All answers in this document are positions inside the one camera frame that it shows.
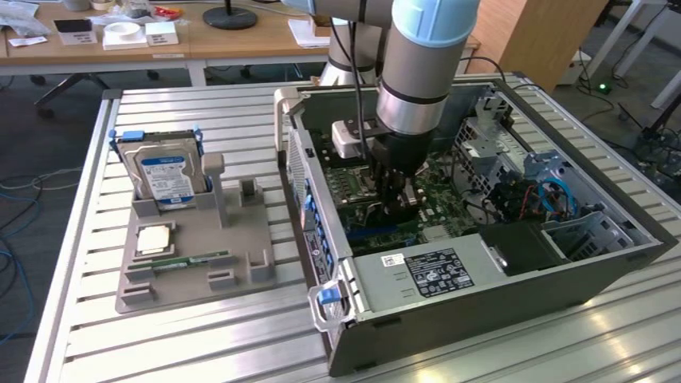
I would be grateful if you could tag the white table frame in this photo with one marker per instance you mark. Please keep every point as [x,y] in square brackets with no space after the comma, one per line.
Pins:
[605,52]

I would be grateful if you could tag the metal disk bay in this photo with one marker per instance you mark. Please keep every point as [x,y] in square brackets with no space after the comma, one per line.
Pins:
[606,231]

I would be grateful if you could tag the black fan shroud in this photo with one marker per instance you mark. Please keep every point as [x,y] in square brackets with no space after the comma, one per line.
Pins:
[515,247]

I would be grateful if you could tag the green motherboard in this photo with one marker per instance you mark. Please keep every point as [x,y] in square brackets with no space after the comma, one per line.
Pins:
[441,207]

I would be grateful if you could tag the white bowl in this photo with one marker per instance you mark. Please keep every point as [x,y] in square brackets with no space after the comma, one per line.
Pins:
[107,31]

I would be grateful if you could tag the metal socket cover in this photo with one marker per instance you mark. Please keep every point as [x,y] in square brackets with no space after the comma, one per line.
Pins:
[423,169]

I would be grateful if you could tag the blue expansion slot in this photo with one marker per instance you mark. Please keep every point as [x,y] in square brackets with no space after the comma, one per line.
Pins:
[363,235]

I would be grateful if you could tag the small silver heatsink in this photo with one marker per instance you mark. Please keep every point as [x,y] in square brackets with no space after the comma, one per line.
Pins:
[437,233]

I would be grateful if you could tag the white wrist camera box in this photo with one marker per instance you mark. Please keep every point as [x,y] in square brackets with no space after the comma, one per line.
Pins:
[345,139]

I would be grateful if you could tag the white base block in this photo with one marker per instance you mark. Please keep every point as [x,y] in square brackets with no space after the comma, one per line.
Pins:
[123,44]

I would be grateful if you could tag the red small item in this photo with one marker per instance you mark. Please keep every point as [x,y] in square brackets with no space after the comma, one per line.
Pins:
[163,14]

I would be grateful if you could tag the silver CPU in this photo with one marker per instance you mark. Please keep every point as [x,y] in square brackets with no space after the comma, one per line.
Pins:
[150,241]

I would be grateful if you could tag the hard disk with blue bracket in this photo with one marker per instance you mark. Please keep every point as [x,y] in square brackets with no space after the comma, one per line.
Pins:
[159,175]

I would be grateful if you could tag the stack of white papers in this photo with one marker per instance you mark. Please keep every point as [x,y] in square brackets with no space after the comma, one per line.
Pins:
[305,36]

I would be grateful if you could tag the white paper card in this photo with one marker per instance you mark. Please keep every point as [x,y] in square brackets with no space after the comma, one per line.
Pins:
[26,41]

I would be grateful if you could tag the brown cardboard box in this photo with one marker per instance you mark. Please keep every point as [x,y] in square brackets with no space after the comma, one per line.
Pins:
[318,24]

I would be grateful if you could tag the CPU socket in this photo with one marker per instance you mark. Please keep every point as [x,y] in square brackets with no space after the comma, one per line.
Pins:
[363,181]

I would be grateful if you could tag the wooden cabinet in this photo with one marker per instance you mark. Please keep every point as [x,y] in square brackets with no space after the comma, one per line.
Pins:
[542,40]

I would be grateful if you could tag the perforated metal drive cage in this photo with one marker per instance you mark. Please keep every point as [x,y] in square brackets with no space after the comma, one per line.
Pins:
[478,159]

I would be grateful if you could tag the white power box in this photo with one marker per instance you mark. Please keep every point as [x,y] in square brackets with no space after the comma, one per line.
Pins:
[579,68]

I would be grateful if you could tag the black graphics card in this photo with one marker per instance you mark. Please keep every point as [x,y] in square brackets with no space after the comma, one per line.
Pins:
[393,221]

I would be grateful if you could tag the blue case latch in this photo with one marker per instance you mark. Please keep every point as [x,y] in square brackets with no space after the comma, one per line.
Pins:
[326,297]

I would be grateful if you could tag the grey cup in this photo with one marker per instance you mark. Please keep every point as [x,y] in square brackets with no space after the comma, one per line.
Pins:
[77,5]

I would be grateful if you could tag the dark grey PC case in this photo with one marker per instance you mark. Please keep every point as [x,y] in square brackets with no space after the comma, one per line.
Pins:
[478,331]

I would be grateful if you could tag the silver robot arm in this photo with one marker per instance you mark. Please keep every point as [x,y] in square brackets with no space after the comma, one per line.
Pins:
[419,60]

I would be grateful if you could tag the white box with black lid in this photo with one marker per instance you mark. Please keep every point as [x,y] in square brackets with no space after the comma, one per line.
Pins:
[74,38]

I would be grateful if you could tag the clear plastic bag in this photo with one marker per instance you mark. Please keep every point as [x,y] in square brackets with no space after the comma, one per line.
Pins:
[21,20]

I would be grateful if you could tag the black round lamp base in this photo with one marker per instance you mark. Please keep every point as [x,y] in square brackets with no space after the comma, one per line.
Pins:
[227,20]

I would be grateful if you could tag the device with green light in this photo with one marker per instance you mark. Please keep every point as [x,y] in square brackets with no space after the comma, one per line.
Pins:
[603,87]

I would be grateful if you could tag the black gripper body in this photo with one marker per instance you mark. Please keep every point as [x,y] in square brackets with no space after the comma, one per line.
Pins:
[401,153]

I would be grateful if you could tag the grey parts rack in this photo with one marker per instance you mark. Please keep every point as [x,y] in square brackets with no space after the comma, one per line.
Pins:
[174,287]

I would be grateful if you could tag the wooden desk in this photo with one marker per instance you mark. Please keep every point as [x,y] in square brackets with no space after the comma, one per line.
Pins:
[64,56]

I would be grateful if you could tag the grey power supply unit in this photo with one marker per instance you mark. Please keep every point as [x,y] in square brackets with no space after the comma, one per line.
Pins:
[382,287]

